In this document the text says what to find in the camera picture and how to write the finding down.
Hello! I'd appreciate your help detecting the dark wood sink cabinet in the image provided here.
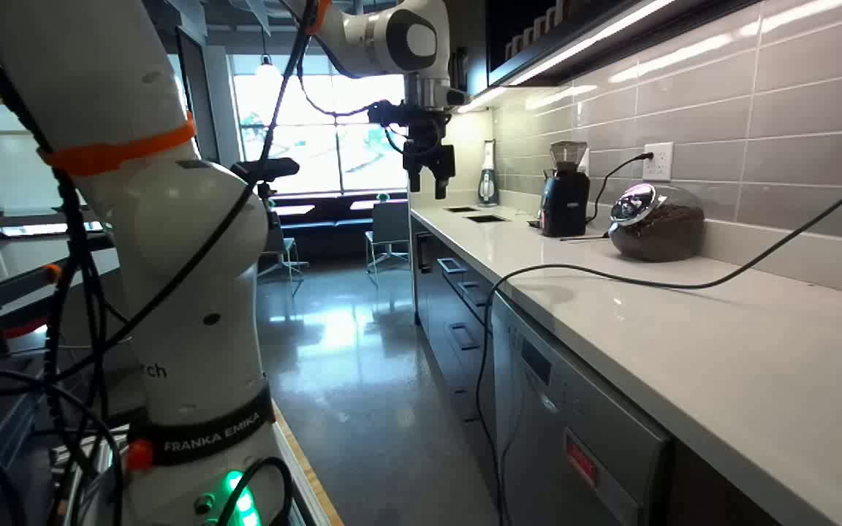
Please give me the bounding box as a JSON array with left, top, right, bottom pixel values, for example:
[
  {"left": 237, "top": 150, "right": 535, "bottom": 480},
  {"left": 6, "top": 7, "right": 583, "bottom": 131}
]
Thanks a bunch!
[{"left": 665, "top": 435, "right": 794, "bottom": 526}]

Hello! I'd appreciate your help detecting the wooden edged robot table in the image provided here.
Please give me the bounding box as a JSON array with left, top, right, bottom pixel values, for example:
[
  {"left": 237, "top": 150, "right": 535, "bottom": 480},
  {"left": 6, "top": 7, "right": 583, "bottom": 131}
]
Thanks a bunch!
[{"left": 268, "top": 403, "right": 348, "bottom": 526}]

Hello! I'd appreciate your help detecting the white double wall outlet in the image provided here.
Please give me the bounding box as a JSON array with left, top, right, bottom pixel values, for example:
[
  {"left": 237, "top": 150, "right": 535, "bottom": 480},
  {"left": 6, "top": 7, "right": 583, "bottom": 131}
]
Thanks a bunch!
[{"left": 640, "top": 140, "right": 674, "bottom": 184}]

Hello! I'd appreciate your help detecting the black coffee grinder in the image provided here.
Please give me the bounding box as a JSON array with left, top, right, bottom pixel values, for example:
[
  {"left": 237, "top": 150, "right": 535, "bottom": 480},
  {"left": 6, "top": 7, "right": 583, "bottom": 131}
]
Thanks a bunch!
[{"left": 538, "top": 137, "right": 595, "bottom": 239}]

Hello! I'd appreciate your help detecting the tall glass carafe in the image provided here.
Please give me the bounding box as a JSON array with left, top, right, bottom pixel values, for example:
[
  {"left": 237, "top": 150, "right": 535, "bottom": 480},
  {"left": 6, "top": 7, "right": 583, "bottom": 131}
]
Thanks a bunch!
[{"left": 475, "top": 137, "right": 501, "bottom": 208}]

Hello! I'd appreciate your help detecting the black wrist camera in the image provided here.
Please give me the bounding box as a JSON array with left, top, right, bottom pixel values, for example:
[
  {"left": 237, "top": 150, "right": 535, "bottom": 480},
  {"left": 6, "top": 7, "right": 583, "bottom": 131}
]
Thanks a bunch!
[{"left": 364, "top": 97, "right": 415, "bottom": 131}]

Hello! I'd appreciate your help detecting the black camera on stand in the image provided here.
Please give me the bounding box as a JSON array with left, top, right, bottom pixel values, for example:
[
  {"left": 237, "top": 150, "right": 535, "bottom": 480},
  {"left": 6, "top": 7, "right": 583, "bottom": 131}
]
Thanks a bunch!
[{"left": 228, "top": 154, "right": 303, "bottom": 190}]

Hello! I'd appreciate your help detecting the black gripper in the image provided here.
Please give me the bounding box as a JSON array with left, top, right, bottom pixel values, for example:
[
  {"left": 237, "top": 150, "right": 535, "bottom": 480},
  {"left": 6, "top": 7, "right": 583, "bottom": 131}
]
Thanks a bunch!
[{"left": 399, "top": 103, "right": 459, "bottom": 203}]

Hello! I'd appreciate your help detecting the glass jar with metal lid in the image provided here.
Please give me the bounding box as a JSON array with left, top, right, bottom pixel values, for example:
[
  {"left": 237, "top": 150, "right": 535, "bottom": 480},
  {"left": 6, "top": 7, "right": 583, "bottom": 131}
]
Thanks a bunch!
[{"left": 602, "top": 181, "right": 709, "bottom": 265}]

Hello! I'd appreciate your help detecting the dark wall cabinet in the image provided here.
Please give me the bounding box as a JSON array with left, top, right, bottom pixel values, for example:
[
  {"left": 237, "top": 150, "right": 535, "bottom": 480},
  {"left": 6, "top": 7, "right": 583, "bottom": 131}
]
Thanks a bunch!
[{"left": 482, "top": 0, "right": 706, "bottom": 93}]

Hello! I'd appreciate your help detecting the red dirty magnet sign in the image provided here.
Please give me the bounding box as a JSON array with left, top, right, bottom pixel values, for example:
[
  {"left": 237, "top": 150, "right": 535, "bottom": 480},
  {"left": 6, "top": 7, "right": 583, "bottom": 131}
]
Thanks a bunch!
[{"left": 560, "top": 435, "right": 605, "bottom": 490}]

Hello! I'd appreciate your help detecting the black grinder power cord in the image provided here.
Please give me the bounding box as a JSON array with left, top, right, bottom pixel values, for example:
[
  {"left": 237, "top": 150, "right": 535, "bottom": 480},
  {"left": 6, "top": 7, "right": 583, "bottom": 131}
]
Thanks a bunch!
[{"left": 586, "top": 150, "right": 656, "bottom": 220}]

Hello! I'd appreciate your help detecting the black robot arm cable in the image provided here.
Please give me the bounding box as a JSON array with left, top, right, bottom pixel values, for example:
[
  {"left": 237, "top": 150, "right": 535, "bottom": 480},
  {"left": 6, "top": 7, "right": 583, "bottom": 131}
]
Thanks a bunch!
[{"left": 0, "top": 0, "right": 386, "bottom": 526}]

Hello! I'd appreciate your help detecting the stainless steel Bosch dishwasher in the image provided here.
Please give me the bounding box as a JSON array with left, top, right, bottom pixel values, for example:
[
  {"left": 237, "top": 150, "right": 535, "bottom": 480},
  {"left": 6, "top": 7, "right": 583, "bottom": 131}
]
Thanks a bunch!
[{"left": 487, "top": 289, "right": 677, "bottom": 526}]

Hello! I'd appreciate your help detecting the long office table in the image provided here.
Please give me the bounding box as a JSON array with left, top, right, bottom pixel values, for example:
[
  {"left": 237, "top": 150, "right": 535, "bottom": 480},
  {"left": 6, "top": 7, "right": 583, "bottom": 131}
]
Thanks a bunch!
[{"left": 268, "top": 187, "right": 415, "bottom": 236}]

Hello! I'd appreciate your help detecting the teal power cable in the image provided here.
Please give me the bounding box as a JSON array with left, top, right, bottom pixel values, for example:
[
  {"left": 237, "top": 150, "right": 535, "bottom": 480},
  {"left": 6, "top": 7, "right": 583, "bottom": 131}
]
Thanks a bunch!
[{"left": 474, "top": 160, "right": 842, "bottom": 526}]

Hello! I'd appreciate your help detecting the dark wood drawer cabinet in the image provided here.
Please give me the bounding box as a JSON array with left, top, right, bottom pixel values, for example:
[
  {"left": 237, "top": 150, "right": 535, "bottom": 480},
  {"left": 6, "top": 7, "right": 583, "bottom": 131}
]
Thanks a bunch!
[{"left": 406, "top": 213, "right": 501, "bottom": 490}]

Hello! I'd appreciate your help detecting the under cabinet light strip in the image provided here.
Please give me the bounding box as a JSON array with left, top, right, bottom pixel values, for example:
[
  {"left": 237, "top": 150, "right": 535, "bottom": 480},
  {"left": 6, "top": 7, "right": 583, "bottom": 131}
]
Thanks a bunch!
[{"left": 459, "top": 0, "right": 677, "bottom": 115}]

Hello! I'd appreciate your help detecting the grey office chair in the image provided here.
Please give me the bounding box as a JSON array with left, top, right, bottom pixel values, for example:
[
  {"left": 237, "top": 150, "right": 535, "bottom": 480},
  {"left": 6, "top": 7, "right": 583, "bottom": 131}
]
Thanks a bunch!
[
  {"left": 364, "top": 200, "right": 415, "bottom": 283},
  {"left": 257, "top": 206, "right": 313, "bottom": 298}
]

